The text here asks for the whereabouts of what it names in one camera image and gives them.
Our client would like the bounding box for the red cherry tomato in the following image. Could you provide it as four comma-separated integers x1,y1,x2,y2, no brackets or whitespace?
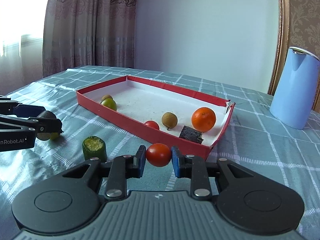
146,143,171,167
144,120,159,130

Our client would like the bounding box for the teal plaid bed sheet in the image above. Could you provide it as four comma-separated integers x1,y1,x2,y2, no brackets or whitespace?
1,66,319,239

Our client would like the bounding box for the red shallow cardboard box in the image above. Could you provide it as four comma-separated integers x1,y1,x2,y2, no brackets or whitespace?
76,76,235,159

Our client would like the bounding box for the brown longan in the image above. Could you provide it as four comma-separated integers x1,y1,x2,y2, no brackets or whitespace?
101,94,113,102
162,112,178,130

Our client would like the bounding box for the green cucumber piece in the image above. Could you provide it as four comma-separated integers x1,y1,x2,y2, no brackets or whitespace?
82,136,107,163

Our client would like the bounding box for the green tomato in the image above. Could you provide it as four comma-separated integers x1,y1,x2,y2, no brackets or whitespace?
50,132,61,140
101,98,117,111

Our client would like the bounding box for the orange tangerine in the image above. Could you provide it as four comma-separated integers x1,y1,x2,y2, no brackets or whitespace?
191,107,216,133

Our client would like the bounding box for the dark eggplant piece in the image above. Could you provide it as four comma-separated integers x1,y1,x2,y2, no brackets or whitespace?
37,111,56,141

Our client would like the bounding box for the light blue electric kettle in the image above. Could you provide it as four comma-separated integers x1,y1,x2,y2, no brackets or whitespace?
270,46,319,129

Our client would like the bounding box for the dark nori rice roll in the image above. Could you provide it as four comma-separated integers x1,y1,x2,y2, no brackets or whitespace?
179,126,203,144

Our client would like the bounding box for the gold padded headboard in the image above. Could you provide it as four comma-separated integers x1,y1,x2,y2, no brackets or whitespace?
267,0,319,95

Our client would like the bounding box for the patterned brown curtain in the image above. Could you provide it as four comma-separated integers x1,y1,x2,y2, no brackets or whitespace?
42,0,137,76

